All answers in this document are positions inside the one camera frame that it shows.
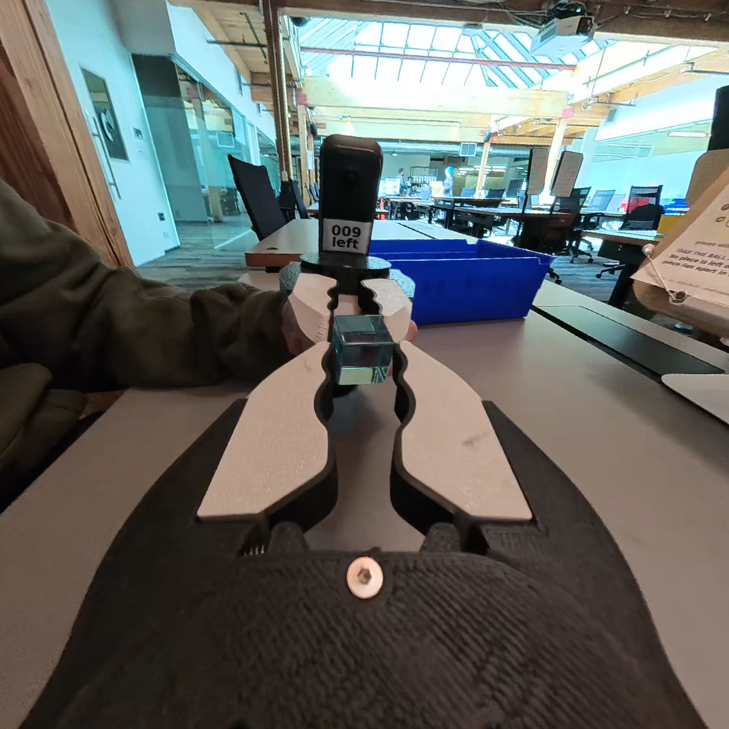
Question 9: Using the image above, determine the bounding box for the person's left hand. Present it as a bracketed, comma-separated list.
[282, 306, 419, 356]

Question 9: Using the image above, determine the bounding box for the black mesh chair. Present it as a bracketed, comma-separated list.
[228, 154, 288, 243]

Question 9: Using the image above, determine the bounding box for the row of office desks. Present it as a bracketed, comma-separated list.
[382, 177, 693, 268]

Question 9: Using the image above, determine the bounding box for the blue plastic bin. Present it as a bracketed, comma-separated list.
[369, 238, 556, 325]

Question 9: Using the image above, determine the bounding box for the string with pin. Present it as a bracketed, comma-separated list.
[642, 244, 687, 303]

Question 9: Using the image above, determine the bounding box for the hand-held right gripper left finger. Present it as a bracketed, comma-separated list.
[196, 342, 337, 524]

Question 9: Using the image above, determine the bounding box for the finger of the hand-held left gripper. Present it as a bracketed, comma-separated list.
[287, 275, 338, 350]
[359, 278, 414, 344]

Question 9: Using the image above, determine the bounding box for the clear teal cube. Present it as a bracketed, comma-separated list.
[331, 314, 396, 386]

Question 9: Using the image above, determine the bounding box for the ceiling projector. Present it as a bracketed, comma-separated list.
[531, 16, 597, 58]

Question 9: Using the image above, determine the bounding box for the black office chair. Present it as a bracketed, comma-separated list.
[595, 183, 665, 281]

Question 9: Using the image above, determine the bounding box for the wooden instruction board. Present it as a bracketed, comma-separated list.
[633, 149, 729, 342]

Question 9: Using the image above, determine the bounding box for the wooden column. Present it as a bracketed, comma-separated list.
[0, 0, 134, 268]

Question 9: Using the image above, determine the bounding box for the printed instruction sheet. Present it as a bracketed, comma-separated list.
[631, 185, 729, 308]

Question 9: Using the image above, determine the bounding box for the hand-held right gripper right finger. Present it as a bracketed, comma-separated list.
[390, 342, 534, 524]

